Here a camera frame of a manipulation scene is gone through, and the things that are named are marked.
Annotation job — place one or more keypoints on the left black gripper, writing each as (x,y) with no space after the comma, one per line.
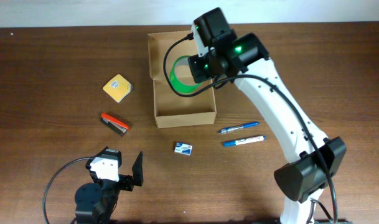
(124,182)

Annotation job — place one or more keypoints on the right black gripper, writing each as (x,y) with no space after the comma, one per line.
(196,69)

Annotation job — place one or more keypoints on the red black stapler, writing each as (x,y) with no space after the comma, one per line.
(114,124)

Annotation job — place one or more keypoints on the blue white staples box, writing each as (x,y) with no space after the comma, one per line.
(183,148)

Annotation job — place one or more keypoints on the green tape roll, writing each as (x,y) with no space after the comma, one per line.
(180,86)

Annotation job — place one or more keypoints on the yellow sticky note pad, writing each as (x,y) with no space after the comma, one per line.
(118,88)

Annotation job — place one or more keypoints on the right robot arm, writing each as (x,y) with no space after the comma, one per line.
(312,157)

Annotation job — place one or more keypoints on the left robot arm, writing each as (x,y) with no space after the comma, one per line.
(96,201)

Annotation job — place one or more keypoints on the open brown cardboard box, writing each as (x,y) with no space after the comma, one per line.
(171,110)

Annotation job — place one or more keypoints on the blue ballpoint pen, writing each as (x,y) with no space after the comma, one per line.
(238,127)

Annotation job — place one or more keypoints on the blue white marker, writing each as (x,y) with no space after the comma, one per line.
(244,141)

